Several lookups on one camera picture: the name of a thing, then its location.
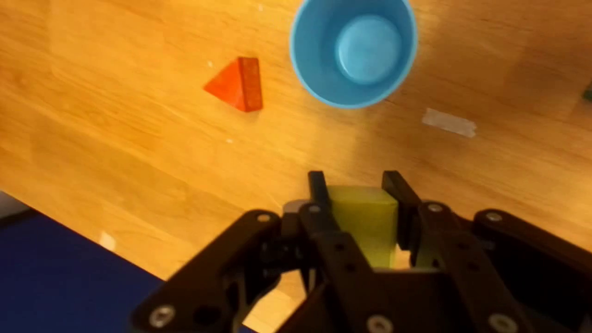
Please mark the clear tape strip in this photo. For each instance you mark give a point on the clear tape strip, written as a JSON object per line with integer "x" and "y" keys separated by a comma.
{"x": 449, "y": 123}

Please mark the yellow cube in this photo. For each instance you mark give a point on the yellow cube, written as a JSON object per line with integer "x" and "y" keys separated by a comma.
{"x": 370, "y": 217}

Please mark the blue plastic cup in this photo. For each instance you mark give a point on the blue plastic cup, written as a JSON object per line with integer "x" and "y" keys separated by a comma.
{"x": 353, "y": 54}

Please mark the green block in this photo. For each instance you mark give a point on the green block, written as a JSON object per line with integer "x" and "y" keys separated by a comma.
{"x": 586, "y": 95}

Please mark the orange triangular block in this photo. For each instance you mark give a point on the orange triangular block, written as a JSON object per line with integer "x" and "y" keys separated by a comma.
{"x": 238, "y": 84}

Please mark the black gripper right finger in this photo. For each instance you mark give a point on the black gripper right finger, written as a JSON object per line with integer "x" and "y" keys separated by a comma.
{"x": 506, "y": 274}

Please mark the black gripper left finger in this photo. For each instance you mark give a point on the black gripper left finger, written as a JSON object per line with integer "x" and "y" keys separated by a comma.
{"x": 218, "y": 287}

